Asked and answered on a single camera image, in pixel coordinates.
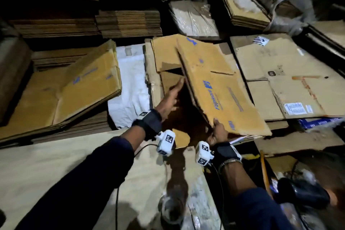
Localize white plastic sack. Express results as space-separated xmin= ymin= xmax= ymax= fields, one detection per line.
xmin=108 ymin=44 xmax=152 ymax=129

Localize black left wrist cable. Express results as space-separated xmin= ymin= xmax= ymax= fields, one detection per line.
xmin=115 ymin=143 xmax=160 ymax=230

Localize stacks of flat cardboard bundles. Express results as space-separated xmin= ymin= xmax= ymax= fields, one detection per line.
xmin=0 ymin=0 xmax=170 ymax=144

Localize crumpled clear plastic bag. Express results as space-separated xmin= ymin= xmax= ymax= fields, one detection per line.
xmin=245 ymin=0 xmax=319 ymax=36

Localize black right wrist band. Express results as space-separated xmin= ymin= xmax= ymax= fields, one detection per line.
xmin=212 ymin=142 xmax=241 ymax=170

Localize silver bracelet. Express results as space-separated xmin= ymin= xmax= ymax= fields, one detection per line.
xmin=218 ymin=158 xmax=243 ymax=174

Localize clear tape roll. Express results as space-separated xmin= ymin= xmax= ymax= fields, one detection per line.
xmin=160 ymin=195 xmax=187 ymax=225

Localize brown carton blue print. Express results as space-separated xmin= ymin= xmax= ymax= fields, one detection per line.
xmin=151 ymin=34 xmax=273 ymax=137

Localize person's left forearm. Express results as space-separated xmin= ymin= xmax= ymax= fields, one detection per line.
xmin=16 ymin=125 xmax=147 ymax=230

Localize plywood work board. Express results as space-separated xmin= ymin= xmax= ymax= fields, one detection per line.
xmin=0 ymin=127 xmax=222 ymax=230

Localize yellow carton with blue print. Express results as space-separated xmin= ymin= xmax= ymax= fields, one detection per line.
xmin=52 ymin=40 xmax=123 ymax=125

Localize blue white printed bag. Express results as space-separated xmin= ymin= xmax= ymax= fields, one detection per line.
xmin=296 ymin=116 xmax=345 ymax=132

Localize person's right hand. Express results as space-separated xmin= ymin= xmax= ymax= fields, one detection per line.
xmin=207 ymin=118 xmax=230 ymax=148

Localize clear plastic sheet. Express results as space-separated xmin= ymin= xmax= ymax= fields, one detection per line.
xmin=168 ymin=0 xmax=221 ymax=40

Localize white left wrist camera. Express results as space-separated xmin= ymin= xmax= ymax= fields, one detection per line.
xmin=156 ymin=129 xmax=177 ymax=157

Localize person's left hand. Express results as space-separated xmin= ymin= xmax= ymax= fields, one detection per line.
xmin=155 ymin=76 xmax=185 ymax=121

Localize person's right forearm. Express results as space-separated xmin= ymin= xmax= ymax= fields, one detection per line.
xmin=218 ymin=160 xmax=294 ymax=230

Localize pile of brown cartons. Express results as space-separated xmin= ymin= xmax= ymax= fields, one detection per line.
xmin=143 ymin=19 xmax=345 ymax=142

